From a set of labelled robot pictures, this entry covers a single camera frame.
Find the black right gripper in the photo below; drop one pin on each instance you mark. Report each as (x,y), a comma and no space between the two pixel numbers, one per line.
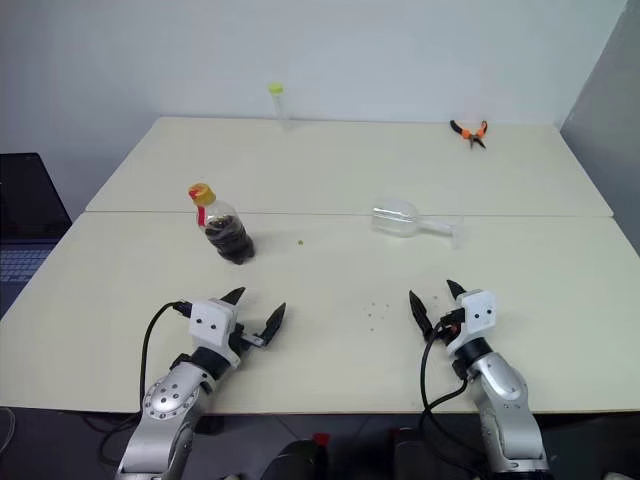
(449,327)

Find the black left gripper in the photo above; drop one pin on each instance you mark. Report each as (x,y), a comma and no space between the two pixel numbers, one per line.
(237,340)

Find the cola bottle with yellow cap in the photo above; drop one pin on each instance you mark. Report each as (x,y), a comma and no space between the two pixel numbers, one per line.
(227,240)

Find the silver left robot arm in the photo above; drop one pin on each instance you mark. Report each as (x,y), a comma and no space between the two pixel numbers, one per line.
(165,400)

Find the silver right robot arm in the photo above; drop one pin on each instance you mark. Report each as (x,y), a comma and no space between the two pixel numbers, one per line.
(505,400)

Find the clear plastic wine glass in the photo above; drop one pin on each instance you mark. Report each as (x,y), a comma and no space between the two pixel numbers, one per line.
(395,217)

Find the small red object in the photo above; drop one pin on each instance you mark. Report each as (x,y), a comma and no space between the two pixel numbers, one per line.
(320,439)

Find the dark rounded shape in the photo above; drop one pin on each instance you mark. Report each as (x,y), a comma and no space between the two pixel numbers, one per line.
(295,462)

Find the orange and black pliers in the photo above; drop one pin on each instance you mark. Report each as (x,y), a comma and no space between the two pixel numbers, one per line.
(468,133)

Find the clear tube with yellow-green cap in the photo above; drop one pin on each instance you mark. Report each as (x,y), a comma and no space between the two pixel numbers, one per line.
(276,90)

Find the dark laptop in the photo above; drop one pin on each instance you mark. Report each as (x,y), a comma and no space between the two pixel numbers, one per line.
(30,200)

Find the grey partition panel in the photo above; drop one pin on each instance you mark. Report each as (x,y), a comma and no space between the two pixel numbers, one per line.
(605,110)

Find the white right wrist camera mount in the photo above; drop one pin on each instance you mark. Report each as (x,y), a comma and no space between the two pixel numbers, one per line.
(477,312)

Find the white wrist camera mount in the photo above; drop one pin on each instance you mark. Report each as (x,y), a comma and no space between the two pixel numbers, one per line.
(477,312)
(212,320)

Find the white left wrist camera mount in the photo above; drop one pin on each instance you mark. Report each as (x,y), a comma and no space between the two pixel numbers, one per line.
(212,320)

